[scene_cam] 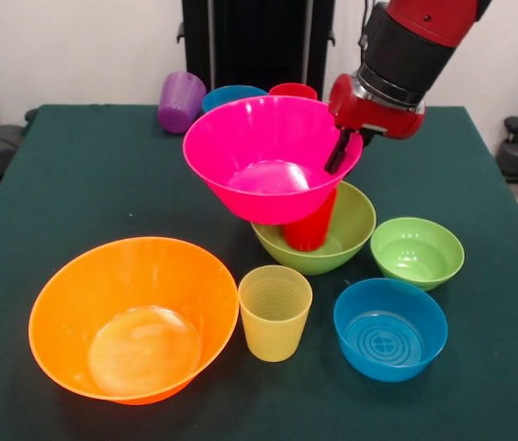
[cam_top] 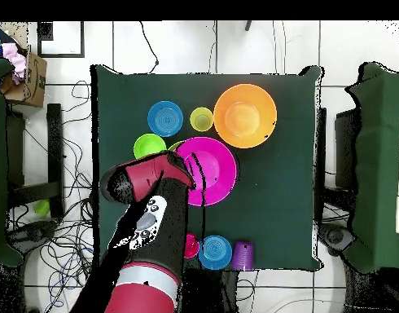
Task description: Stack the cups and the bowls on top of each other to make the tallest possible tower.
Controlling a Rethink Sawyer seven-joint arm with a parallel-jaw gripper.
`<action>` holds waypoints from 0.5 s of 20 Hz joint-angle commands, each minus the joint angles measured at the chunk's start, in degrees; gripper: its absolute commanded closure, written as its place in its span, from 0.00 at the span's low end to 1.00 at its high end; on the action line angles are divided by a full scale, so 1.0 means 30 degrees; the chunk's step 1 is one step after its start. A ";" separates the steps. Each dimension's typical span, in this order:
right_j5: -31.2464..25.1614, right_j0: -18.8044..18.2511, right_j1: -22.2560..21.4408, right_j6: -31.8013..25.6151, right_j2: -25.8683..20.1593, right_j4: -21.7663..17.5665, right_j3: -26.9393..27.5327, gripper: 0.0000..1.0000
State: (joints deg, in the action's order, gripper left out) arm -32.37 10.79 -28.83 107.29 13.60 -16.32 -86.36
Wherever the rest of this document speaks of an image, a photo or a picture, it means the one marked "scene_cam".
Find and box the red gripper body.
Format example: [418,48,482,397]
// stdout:
[327,73,427,139]

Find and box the crimson pink plastic cup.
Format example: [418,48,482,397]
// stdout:
[267,82,319,101]

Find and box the large green plastic bowl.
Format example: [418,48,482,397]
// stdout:
[250,180,377,277]

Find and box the red plastic cup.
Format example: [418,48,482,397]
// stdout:
[282,187,338,253]

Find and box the large pink plastic bowl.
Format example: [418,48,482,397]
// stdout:
[182,95,365,226]

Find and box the small green plastic bowl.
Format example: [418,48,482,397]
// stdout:
[369,216,466,292]

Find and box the blue plastic bowl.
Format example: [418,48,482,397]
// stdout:
[201,85,269,114]
[332,277,449,383]

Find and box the purple plastic cup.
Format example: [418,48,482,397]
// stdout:
[157,71,208,134]

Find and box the yellow plastic cup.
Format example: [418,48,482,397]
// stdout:
[238,265,314,363]

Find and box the orange plastic bowl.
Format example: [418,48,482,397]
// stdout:
[28,236,241,406]

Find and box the dark green table cloth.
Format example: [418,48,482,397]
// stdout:
[0,104,518,441]

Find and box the black hanging cable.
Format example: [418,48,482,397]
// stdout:
[358,0,376,51]

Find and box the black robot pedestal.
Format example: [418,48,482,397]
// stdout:
[176,0,337,100]

